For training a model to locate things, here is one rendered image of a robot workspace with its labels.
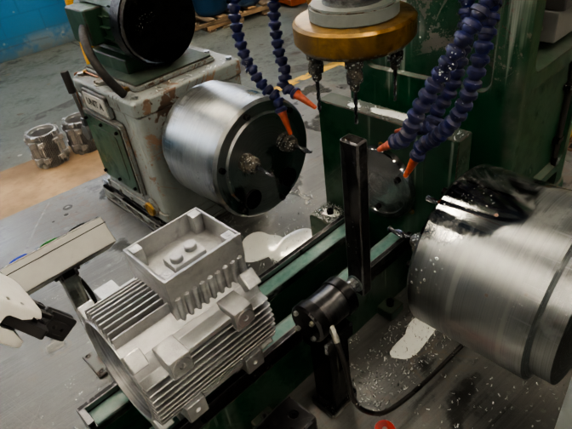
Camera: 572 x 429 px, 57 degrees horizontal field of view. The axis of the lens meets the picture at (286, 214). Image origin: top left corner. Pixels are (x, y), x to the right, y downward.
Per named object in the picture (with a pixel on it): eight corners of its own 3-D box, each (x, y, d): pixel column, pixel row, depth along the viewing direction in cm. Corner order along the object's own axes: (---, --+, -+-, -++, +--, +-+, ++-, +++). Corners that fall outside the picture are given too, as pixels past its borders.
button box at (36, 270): (110, 248, 92) (94, 223, 92) (117, 240, 86) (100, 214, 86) (15, 303, 84) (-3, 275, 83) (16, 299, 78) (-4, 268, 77)
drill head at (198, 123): (224, 144, 138) (204, 51, 124) (326, 190, 115) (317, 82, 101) (143, 186, 125) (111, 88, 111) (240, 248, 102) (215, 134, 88)
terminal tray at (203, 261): (204, 244, 79) (194, 205, 75) (250, 274, 72) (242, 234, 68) (136, 288, 73) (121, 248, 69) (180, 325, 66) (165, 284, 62)
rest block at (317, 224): (330, 240, 119) (327, 197, 112) (354, 252, 115) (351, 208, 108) (312, 254, 116) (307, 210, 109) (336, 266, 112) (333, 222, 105)
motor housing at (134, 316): (208, 302, 91) (183, 214, 79) (284, 361, 79) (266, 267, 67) (105, 375, 80) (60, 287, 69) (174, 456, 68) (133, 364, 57)
